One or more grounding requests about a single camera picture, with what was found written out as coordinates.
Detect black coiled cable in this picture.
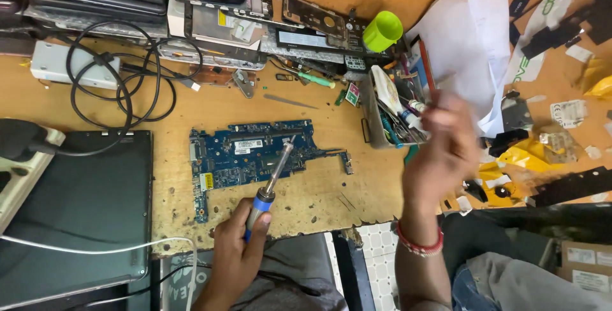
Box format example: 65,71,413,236
66,20,204,157

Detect person's left hand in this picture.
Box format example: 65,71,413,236
209,197,273,300

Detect red bead bracelet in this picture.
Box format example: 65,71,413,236
395,220,445,258

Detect green and pink card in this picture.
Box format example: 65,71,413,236
345,83,361,107

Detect black laptop battery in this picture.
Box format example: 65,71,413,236
274,25,394,59

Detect dark laptop frame part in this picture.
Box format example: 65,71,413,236
281,0,348,40

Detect green-handled screwdriver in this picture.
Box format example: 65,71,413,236
296,72,337,89

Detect black table leg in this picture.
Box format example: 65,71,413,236
332,230,376,311

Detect black laptop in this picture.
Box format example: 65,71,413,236
0,130,154,310

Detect white paper sheets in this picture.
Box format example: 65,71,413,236
406,0,511,138

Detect green plastic cup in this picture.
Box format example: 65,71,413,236
362,11,404,54

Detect white power adapter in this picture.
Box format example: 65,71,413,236
30,41,120,91

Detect white cable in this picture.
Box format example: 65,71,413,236
0,234,198,311

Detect gray metal bracket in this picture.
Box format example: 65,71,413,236
232,69,257,99

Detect silver laptop case part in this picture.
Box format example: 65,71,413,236
157,38,267,71

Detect copper heatsink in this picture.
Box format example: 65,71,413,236
188,64,236,87

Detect person's right hand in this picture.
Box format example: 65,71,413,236
403,90,481,217

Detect blue-handled soldering iron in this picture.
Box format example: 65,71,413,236
244,135,297,244

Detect blue laptop motherboard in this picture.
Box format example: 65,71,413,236
189,120,354,224

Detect person's gray shirt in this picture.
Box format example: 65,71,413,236
163,233,348,311

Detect thin metal spudger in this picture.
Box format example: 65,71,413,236
264,93,319,110

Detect heap of yellow bags and scraps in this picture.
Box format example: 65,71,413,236
459,0,612,213

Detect cardboard box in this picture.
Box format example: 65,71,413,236
557,240,612,295

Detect person's legs in jeans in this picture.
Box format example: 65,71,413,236
440,203,612,311

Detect tool tray with tools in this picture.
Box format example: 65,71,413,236
361,38,437,150

